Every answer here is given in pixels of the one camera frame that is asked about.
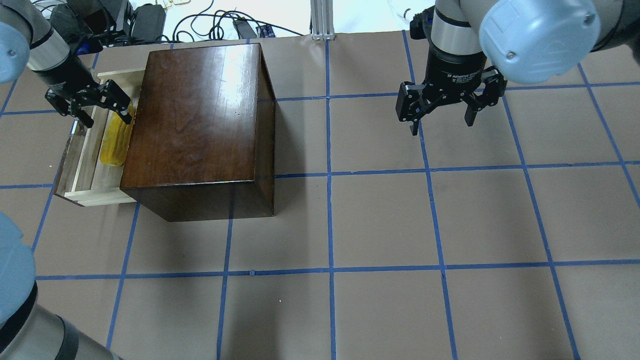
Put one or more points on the aluminium frame post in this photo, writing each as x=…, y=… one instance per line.
x=322, y=20

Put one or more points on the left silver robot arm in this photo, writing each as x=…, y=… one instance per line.
x=28, y=40

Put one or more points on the yellow plastic corn cob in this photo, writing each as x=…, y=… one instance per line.
x=115, y=141

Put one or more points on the wooden drawer with white handle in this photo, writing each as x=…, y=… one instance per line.
x=82, y=179

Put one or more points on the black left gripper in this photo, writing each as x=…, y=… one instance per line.
x=64, y=76

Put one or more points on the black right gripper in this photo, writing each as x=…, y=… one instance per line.
x=456, y=73

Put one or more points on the dark wooden drawer cabinet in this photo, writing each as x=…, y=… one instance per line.
x=203, y=142

